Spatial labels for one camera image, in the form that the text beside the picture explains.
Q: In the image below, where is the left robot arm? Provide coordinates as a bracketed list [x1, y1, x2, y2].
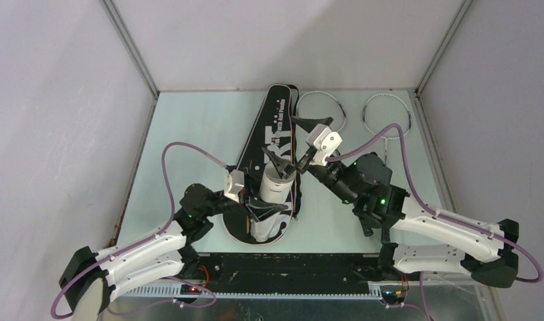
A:
[58, 165, 296, 320]

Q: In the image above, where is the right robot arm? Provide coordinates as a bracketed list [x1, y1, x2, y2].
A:
[266, 117, 519, 288]

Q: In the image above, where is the white racket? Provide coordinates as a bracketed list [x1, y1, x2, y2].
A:
[362, 93, 413, 245]
[293, 90, 373, 237]

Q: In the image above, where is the white shuttlecock tube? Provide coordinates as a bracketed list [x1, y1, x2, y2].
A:
[250, 161, 296, 244]

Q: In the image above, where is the black racket bag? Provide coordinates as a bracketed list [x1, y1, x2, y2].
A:
[223, 84, 302, 246]

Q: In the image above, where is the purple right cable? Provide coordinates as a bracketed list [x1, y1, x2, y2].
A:
[327, 123, 544, 321]

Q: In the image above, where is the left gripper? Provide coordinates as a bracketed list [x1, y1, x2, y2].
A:
[202, 167, 288, 222]

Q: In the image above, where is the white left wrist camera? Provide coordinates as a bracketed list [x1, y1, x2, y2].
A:
[223, 169, 244, 203]

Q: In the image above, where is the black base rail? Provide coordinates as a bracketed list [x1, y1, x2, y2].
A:
[183, 252, 424, 296]

